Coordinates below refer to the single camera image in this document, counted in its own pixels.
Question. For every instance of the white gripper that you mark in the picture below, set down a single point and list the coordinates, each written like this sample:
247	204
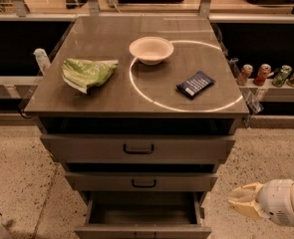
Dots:
275	199

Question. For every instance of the grey bottom drawer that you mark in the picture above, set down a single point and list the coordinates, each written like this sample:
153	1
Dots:
143	215

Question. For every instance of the grey drawer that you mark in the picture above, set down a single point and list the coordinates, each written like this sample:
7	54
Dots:
137	181
143	215
140	149

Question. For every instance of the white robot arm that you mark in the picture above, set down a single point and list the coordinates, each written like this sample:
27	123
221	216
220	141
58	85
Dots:
273	200

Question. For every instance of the grey drawer cabinet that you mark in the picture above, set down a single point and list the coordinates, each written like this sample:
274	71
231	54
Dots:
140	99

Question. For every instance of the grey middle drawer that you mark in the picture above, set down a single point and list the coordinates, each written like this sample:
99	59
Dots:
137	181

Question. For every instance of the grey top drawer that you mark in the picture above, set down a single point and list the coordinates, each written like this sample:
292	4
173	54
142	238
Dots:
140	149

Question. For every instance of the orange-red soda can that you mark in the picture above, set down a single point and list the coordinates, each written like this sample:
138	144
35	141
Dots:
262	74

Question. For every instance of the blue snack packet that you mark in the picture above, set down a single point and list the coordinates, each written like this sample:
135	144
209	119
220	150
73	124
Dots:
195	84

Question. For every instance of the green soda can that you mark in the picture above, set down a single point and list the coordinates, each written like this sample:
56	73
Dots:
281	76

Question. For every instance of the red soda can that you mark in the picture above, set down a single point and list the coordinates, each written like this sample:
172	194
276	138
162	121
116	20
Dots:
244	74

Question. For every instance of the white paper bowl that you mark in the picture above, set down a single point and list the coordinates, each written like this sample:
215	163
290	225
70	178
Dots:
151	50

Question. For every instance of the green chip bag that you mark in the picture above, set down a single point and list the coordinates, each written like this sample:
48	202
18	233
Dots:
85	74

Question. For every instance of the white plastic bottle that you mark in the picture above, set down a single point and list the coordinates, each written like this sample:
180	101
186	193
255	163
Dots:
42	59

